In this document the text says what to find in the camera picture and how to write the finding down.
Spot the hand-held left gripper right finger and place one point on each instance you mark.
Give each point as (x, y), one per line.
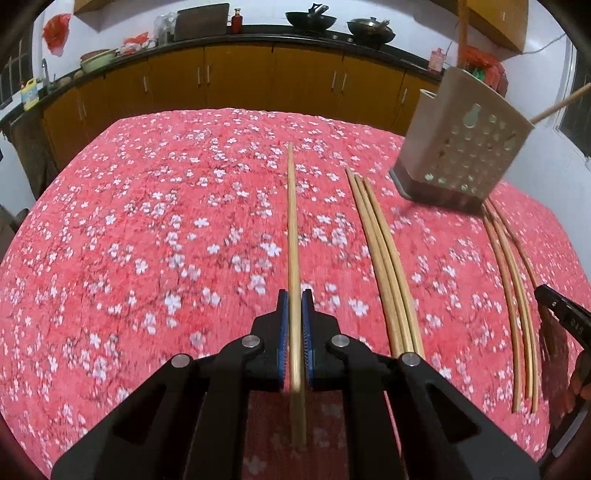
(308, 341)

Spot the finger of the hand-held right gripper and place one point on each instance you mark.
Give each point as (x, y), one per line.
(561, 311)

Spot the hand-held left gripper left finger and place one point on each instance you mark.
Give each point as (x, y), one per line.
(283, 341)

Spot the beige perforated chopstick holder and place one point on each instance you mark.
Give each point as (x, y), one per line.
(461, 134)

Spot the person's right hand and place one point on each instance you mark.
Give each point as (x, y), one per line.
(581, 374)

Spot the red floral tablecloth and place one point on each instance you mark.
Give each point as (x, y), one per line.
(138, 258)

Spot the window with grille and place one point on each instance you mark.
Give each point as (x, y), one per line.
(577, 106)

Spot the red packages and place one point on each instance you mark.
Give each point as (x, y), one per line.
(489, 69)

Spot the brown kitchen base cabinets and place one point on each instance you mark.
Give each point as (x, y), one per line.
(240, 78)

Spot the pink package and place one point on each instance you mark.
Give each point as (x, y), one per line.
(437, 60)

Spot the chopsticks standing in holder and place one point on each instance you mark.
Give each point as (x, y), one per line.
(498, 21)

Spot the black kitchen countertop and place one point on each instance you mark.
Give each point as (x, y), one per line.
(258, 38)

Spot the black wok with lid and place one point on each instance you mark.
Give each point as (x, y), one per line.
(371, 30)

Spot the dark cloth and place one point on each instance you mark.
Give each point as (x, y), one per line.
(25, 152)

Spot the red bottle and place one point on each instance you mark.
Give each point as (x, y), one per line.
(238, 22)

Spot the dark cutting board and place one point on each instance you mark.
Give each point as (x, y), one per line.
(202, 22)

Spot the red bag beside basin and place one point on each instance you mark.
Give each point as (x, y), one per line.
(135, 42)

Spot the clear plastic bag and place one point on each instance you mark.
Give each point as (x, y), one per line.
(165, 28)

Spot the green basin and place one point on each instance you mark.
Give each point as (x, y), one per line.
(97, 61)

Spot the yellow detergent bottle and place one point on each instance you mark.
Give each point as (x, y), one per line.
(29, 94)

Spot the metal faucet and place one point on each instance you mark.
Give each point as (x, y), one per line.
(45, 71)

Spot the dark framed window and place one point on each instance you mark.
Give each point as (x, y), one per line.
(14, 74)

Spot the red hanging plastic bag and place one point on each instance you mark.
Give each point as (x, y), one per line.
(57, 31)

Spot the small brown wall cabinet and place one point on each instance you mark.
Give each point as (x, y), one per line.
(92, 4)

